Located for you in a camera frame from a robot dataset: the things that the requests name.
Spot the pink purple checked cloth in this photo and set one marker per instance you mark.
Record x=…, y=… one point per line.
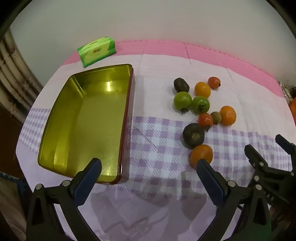
x=157, y=69

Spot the small brown kiwi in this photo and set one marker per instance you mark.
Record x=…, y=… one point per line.
x=216, y=117

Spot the green tomato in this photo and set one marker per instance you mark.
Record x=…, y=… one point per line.
x=200, y=104
x=182, y=100

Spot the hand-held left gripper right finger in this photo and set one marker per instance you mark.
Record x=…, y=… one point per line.
x=209, y=183

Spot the beige curtain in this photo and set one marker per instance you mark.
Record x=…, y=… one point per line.
x=13, y=69

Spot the yellow orange tomato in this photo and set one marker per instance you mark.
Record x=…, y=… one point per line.
x=202, y=89

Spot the gold tin box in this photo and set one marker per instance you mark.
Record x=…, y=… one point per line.
x=92, y=111

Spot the large dark brown fruit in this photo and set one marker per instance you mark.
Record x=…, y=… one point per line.
x=193, y=135

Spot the shiny crumpled wrapper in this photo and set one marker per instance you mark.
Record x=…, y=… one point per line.
x=283, y=87

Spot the green tissue pack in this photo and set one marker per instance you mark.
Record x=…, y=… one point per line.
x=97, y=51

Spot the small dark brown fruit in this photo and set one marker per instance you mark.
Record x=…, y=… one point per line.
x=181, y=85

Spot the red tomato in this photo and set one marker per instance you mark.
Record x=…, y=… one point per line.
x=214, y=82
x=205, y=120

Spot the orange object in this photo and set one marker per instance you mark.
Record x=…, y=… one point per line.
x=293, y=106

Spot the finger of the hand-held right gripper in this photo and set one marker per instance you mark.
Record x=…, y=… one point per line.
x=285, y=143
x=255, y=156

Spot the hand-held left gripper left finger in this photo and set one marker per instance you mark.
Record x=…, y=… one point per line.
x=89, y=178

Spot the orange round fruit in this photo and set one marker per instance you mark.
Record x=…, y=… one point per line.
x=200, y=153
x=228, y=115

